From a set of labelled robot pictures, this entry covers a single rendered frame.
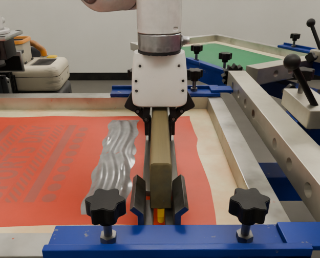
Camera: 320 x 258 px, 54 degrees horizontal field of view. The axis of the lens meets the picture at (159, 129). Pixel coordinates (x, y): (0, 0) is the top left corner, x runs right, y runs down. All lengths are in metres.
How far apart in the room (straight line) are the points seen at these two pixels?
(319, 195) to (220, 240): 0.14
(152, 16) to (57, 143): 0.36
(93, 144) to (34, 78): 0.96
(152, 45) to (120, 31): 3.90
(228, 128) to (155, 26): 0.28
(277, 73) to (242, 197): 0.74
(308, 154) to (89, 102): 0.58
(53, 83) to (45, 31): 3.07
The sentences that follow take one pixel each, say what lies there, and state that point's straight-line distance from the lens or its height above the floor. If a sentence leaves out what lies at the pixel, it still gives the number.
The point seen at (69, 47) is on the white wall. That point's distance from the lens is 4.59.
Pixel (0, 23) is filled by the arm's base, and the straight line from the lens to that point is 1.07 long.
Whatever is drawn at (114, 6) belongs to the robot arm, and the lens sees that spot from 0.55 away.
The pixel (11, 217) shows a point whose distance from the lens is 0.54.
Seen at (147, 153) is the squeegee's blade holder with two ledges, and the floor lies 1.00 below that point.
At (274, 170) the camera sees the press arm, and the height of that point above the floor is 0.92.
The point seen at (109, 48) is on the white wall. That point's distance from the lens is 4.49.
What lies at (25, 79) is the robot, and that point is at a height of 0.86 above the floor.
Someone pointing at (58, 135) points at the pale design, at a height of 0.96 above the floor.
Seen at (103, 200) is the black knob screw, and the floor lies 1.06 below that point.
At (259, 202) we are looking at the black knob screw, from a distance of 0.37.
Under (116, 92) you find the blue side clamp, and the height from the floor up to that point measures 1.00.
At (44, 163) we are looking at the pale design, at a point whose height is 0.96.
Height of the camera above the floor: 1.28
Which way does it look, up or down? 25 degrees down
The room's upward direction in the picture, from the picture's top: straight up
